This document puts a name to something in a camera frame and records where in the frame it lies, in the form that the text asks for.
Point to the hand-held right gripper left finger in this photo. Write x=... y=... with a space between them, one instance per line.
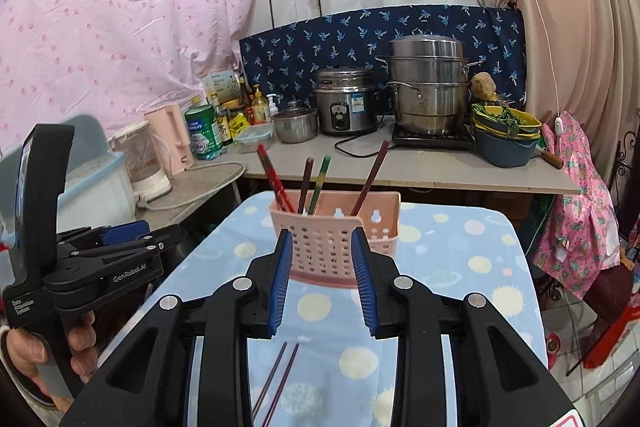
x=280 y=287

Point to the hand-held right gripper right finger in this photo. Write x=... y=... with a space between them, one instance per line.
x=362 y=287

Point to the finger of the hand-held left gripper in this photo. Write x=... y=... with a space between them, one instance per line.
x=167 y=239
x=125 y=231

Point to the pink perforated utensil basket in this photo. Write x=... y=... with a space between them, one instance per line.
x=320 y=237

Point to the brown chopstick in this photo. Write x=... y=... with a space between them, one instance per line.
x=270 y=377

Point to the dark red chopstick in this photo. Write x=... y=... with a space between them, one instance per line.
x=305 y=187
x=282 y=382
x=370 y=179

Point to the green chopstick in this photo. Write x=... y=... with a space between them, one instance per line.
x=320 y=182

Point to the person's left hand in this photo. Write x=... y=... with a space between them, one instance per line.
x=82 y=342

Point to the white plastic tub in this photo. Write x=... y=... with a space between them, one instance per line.
x=105 y=197

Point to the blue-grey tub lid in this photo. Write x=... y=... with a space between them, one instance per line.
x=87 y=137

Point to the clear kettle with white base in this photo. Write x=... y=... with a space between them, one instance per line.
x=142 y=162

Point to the light blue dotted blanket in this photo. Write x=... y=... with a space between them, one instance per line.
x=450 y=257

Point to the pink electric kettle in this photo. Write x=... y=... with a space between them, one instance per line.
x=172 y=137

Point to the green canister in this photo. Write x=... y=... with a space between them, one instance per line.
x=202 y=132

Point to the soy sauce bottle white label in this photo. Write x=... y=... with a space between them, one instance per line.
x=222 y=124

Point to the clear food container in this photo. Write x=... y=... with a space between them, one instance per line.
x=254 y=138

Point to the yellow packet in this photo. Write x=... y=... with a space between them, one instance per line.
x=241 y=124

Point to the grey wooden counter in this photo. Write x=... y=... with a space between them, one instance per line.
x=450 y=172

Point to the yellow label bottle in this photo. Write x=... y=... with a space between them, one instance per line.
x=260 y=109

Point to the white and green box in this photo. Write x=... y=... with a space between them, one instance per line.
x=222 y=87

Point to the small steel pot with lid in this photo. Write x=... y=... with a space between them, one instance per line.
x=295 y=124

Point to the black induction cooktop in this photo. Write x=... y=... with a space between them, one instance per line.
x=432 y=139

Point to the dark sauce bottle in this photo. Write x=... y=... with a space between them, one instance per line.
x=244 y=92

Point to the pink patterned cloth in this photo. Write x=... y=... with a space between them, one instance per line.
x=110 y=32

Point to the white pump bottle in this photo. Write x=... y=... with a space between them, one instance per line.
x=273 y=107

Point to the silver rice cooker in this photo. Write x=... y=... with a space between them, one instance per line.
x=345 y=104

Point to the blue bowl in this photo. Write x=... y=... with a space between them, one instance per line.
x=505 y=152

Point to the stainless steel steamer pot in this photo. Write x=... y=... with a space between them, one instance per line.
x=430 y=82

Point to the green vegetables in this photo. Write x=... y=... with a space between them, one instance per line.
x=500 y=114

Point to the navy patterned cloth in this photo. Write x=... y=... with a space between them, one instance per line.
x=300 y=52

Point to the yellow bowl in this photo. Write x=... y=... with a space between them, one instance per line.
x=525 y=122

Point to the pink pineapple print garment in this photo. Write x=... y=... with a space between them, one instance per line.
x=580 y=207

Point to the brown coconut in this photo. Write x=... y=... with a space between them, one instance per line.
x=483 y=88

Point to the red stool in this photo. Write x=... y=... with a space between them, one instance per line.
x=615 y=342

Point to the black iron chair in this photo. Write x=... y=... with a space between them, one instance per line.
x=625 y=192

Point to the beige curtain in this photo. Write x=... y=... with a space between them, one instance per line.
x=575 y=7

